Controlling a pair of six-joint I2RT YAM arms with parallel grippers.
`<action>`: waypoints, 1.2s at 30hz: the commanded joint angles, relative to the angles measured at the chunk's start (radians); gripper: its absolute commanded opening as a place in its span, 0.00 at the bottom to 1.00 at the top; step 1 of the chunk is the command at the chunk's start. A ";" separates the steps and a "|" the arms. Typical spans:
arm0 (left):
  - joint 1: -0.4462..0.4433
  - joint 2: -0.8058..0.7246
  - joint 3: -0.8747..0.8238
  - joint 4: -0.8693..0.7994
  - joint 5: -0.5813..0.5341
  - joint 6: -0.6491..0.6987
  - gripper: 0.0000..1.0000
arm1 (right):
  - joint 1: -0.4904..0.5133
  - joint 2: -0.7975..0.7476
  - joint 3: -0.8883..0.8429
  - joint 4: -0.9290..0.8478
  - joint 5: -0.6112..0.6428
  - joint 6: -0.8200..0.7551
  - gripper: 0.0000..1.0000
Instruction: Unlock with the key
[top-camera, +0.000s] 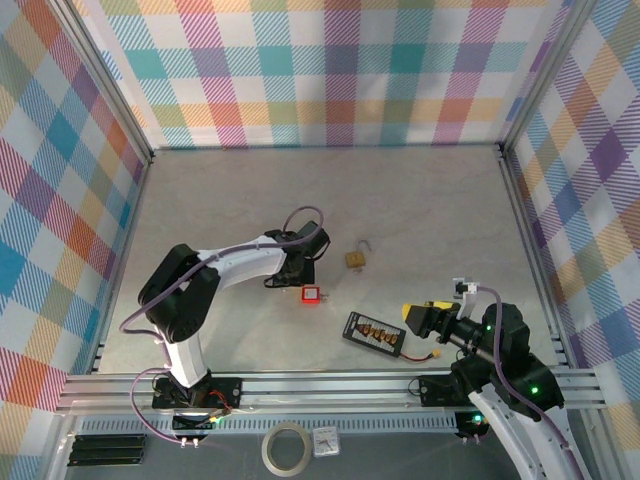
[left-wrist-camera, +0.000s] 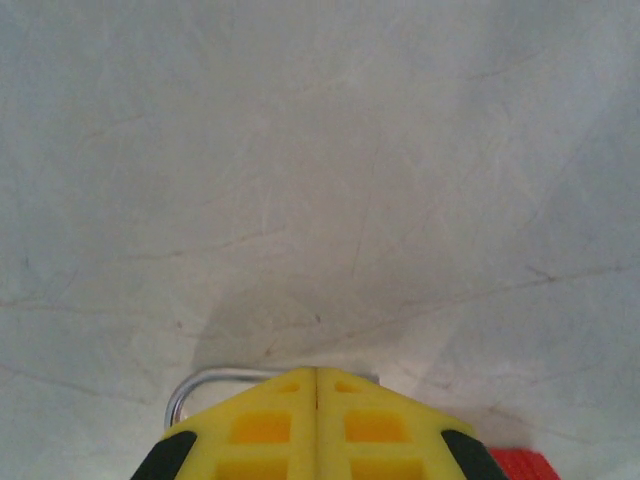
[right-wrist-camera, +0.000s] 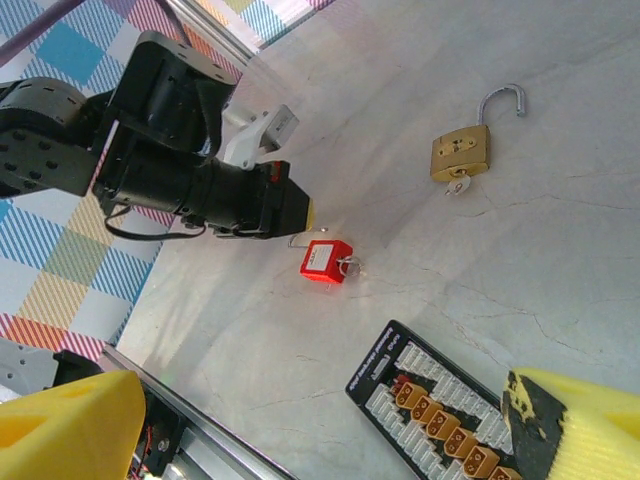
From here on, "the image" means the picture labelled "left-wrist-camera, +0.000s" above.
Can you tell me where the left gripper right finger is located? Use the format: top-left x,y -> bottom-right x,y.
316,367 -> 509,480

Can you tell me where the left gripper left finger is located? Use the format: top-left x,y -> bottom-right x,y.
129,367 -> 319,480

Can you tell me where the small red plastic tag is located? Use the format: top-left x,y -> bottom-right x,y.
487,447 -> 559,480

